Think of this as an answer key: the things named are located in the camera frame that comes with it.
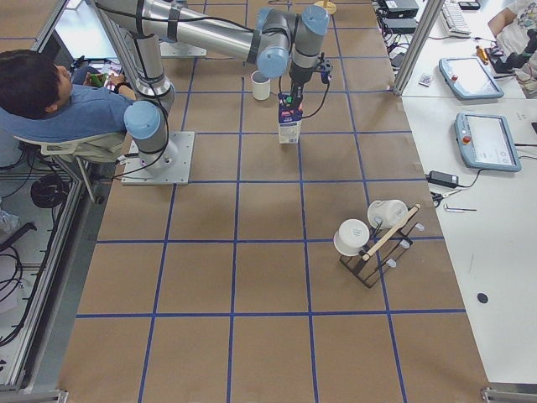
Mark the seated person in blue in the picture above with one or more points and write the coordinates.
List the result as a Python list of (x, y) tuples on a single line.
[(41, 101)]

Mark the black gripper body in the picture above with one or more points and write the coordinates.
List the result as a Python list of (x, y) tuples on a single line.
[(297, 88)]

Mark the white mug on rack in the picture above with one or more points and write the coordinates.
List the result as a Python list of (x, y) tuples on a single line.
[(351, 236)]

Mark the aluminium frame post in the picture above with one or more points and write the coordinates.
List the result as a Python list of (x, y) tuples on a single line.
[(427, 21)]

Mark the black power brick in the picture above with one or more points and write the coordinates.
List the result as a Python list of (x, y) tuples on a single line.
[(442, 179)]

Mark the white keyboard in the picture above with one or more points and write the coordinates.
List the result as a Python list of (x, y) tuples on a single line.
[(454, 21)]

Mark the white smiley face mug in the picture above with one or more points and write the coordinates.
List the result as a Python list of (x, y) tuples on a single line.
[(386, 214)]

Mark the blue white milk carton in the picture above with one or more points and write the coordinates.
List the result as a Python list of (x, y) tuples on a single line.
[(289, 120)]

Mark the teach pendant near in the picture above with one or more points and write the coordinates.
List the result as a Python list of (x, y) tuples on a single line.
[(485, 142)]

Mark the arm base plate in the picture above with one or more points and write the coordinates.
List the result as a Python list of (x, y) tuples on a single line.
[(173, 167), (180, 50)]

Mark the wooden mug tree stand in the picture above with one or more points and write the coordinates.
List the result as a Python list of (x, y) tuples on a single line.
[(328, 5)]

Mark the grey office chair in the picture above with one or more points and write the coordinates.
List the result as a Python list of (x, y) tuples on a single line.
[(71, 142)]

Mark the teach pendant far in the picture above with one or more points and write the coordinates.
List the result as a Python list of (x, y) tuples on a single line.
[(469, 78)]

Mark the white ribbed mug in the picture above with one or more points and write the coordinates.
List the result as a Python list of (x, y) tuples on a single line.
[(260, 86)]

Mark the black wire cup rack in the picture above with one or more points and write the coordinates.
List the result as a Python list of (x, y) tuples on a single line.
[(383, 250)]

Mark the teach pendant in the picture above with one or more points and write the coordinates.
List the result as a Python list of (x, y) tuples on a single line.
[(469, 78), (485, 142)]

